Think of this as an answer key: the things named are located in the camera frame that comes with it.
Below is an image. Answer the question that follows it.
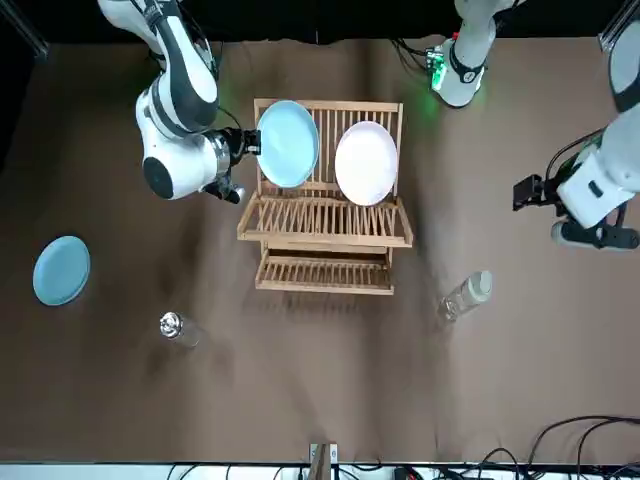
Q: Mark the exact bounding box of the aluminium profile post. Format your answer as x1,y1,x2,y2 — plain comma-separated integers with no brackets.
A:
308,442,339,480
0,0,51,62
597,0,640,52

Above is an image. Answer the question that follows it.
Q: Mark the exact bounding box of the wooden dish rack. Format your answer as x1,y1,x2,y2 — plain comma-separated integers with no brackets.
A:
236,97,415,296

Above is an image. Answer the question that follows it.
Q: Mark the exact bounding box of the glass bottle metal cap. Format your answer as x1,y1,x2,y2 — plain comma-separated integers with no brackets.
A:
158,310,204,350

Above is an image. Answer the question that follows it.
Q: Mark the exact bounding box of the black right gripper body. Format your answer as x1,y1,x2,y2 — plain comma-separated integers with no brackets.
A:
223,128,251,165

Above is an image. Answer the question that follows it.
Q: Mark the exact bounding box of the pale plate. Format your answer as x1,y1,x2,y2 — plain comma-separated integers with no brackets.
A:
333,120,400,207

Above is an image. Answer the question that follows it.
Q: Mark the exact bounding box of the blue plate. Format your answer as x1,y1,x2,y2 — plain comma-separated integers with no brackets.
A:
255,99,321,190
32,234,92,307

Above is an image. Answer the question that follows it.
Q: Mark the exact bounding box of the glass bottle grey cap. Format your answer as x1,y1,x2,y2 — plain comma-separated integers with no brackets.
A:
437,269,494,322

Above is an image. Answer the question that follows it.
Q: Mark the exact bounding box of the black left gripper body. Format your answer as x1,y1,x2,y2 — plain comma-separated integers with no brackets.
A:
512,173,545,212

